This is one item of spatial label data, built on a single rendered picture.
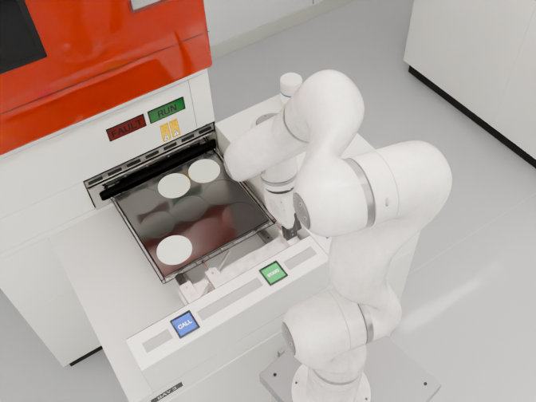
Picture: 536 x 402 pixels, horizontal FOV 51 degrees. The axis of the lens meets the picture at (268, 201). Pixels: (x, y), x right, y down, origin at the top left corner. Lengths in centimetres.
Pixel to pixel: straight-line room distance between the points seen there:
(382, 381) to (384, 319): 42
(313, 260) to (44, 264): 90
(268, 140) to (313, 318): 34
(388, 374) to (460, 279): 127
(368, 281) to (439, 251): 186
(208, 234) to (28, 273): 63
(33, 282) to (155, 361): 73
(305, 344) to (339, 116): 45
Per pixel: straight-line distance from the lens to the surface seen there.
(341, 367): 118
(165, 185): 179
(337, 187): 73
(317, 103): 82
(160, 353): 142
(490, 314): 265
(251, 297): 145
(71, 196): 179
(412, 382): 149
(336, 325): 106
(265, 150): 106
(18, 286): 201
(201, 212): 170
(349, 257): 88
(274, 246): 163
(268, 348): 171
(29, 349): 268
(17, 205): 175
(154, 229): 169
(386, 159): 77
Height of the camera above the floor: 222
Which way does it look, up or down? 51 degrees down
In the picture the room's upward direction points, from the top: 3 degrees counter-clockwise
